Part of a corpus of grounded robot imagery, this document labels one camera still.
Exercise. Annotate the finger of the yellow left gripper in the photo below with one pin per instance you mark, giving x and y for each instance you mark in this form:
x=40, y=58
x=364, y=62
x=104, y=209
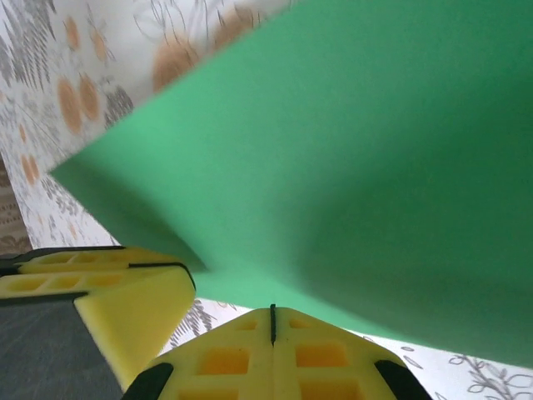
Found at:
x=83, y=258
x=137, y=316

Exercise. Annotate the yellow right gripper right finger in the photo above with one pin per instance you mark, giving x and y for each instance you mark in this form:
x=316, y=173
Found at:
x=325, y=362

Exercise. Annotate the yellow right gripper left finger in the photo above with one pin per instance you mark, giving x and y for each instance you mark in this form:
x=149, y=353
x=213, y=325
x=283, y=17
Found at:
x=220, y=362

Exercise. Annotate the green paper sheet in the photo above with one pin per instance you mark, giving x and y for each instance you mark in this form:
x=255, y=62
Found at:
x=333, y=166

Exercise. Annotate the floral patterned table cover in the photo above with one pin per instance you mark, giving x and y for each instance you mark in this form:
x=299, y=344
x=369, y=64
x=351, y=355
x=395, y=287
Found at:
x=41, y=62

